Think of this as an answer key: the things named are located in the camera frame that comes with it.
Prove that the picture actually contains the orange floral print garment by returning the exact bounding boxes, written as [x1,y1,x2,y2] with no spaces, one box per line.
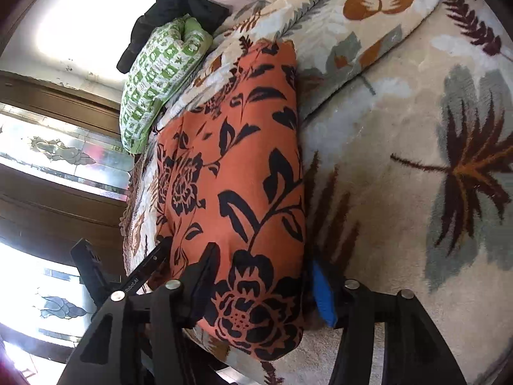
[156,39,306,361]

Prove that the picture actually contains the green white patterned pillow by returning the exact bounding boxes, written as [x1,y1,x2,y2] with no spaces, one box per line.
[119,15,212,155]

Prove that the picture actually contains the black cloth on bed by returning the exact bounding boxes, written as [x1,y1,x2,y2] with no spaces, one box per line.
[116,0,231,74]

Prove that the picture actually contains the cream leaf-pattern fleece blanket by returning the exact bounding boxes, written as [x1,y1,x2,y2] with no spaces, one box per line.
[121,0,512,384]

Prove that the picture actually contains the wooden window frame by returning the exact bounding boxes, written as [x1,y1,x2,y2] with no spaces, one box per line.
[1,71,126,276]

